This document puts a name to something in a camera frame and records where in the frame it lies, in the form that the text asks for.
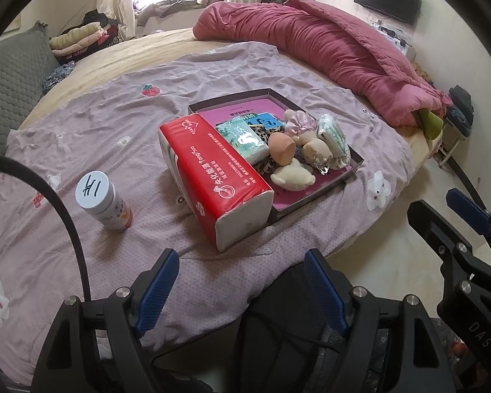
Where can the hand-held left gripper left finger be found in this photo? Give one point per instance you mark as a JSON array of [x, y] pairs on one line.
[[157, 290]]

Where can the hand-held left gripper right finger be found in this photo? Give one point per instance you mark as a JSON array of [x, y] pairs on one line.
[[325, 290]]

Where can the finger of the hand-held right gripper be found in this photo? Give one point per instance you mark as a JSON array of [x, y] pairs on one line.
[[429, 225], [466, 208]]

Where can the white plastic bottle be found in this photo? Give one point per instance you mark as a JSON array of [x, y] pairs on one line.
[[106, 208]]

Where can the shallow grey cardboard box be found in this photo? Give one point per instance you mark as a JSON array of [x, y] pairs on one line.
[[319, 189]]

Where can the cream plush toy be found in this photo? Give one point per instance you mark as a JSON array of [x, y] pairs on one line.
[[292, 176]]

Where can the teal pocket tissue pack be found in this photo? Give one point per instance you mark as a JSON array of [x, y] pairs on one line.
[[243, 139], [331, 135]]

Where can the red tissue pack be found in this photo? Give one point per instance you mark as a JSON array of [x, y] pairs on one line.
[[204, 163]]

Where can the peach egg-shaped sponge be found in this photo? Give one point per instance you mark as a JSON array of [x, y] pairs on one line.
[[282, 147]]

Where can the lilac satin scrunchie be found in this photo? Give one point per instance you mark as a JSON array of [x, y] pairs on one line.
[[300, 127]]

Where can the leopard print cloth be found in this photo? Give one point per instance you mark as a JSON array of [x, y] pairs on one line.
[[261, 132]]

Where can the green cloth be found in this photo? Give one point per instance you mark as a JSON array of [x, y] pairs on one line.
[[431, 125]]

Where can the dark clothes heap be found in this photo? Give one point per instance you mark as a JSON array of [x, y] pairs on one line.
[[462, 102]]

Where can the lavender printed blanket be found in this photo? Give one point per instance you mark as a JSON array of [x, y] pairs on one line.
[[106, 131]]

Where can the pink and blue book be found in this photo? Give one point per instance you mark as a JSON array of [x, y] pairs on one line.
[[233, 110]]

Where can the pink quilt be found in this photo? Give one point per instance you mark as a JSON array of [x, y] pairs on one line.
[[331, 49]]

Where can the dark patterned cloth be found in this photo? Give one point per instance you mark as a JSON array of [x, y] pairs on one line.
[[59, 75]]

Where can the beige bed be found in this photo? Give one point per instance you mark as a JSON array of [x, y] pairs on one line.
[[127, 55]]

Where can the grey quilted sofa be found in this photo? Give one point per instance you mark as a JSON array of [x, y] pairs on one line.
[[12, 82]]

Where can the pile of folded clothes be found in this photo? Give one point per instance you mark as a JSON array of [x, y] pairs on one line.
[[77, 37]]

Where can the grey clothes heap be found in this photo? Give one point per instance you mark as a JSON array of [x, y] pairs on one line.
[[176, 8]]

